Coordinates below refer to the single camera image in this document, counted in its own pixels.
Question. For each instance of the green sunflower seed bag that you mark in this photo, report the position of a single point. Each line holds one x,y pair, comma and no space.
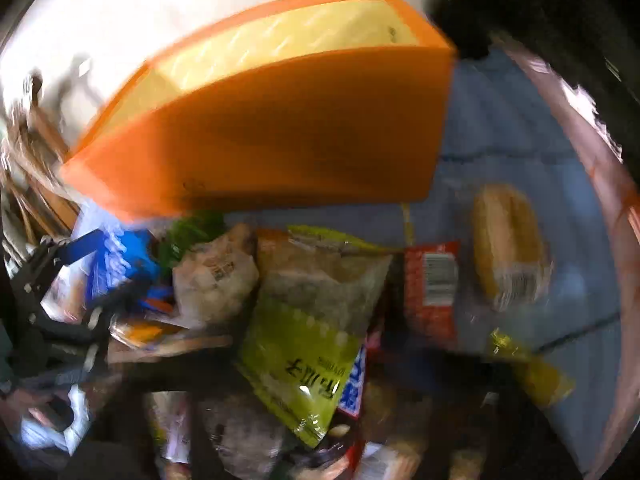
318,289

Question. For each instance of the beige crumpled snack bag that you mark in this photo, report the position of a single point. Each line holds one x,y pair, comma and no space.
213,280

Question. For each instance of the red snack packet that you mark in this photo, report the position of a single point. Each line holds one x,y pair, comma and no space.
431,283

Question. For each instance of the orange storage box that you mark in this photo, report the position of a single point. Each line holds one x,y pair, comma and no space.
293,103

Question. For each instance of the wrapped bread roll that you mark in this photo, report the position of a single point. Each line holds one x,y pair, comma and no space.
511,257

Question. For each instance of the blue quilted table mat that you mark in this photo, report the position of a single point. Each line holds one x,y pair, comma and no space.
500,130

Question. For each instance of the blue snack packet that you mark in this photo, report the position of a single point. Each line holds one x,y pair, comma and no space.
123,255

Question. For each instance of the yellow small snack packet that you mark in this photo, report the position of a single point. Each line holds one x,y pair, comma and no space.
543,382

